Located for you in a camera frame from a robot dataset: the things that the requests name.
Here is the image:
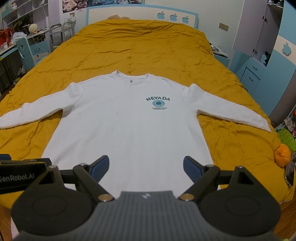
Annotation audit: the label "white Nevada sweatshirt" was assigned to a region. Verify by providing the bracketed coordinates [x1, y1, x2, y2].
[1, 71, 269, 197]

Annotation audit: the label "orange plush toy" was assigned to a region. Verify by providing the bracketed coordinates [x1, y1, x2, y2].
[274, 144, 291, 168]

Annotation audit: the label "green plastic bin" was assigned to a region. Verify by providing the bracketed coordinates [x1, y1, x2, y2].
[278, 128, 296, 152]

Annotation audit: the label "blue desk chair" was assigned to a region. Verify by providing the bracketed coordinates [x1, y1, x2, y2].
[16, 38, 49, 71]

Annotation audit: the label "blue bedside table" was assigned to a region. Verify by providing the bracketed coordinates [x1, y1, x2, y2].
[210, 43, 230, 68]

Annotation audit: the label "blue white wardrobe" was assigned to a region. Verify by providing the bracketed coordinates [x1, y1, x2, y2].
[231, 1, 295, 116]

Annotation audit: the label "white metal trolley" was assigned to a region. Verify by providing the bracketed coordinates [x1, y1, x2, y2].
[49, 20, 76, 51]

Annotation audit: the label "desk with shelves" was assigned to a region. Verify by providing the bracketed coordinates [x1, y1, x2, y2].
[1, 0, 51, 92]

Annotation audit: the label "mustard yellow bed cover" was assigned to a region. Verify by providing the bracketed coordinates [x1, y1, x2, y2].
[1, 20, 293, 202]

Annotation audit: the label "white blue apple headboard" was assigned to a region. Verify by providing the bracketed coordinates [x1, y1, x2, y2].
[86, 4, 198, 29]

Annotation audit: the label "beige wall switch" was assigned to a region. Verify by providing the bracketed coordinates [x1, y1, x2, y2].
[218, 23, 229, 32]

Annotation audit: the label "wall posters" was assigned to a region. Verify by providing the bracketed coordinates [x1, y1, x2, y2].
[62, 0, 145, 13]

